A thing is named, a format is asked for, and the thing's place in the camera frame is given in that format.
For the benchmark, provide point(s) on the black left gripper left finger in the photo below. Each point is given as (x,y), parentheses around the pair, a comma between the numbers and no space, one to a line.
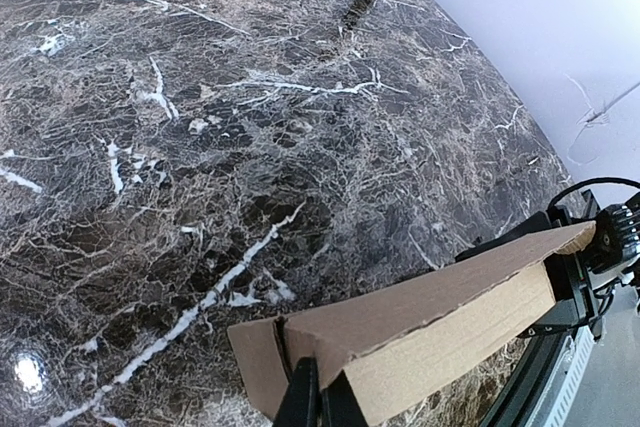
(300,404)

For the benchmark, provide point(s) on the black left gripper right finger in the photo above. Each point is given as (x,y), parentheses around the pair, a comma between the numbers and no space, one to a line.
(340,407)

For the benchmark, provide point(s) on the black front table rail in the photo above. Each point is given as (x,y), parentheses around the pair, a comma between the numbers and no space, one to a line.
(524,389)

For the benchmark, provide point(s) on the brown cardboard box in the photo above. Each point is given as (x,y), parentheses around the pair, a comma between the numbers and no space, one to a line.
(396,346)

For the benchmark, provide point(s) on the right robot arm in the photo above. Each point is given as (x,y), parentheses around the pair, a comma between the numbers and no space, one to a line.
(583,282)

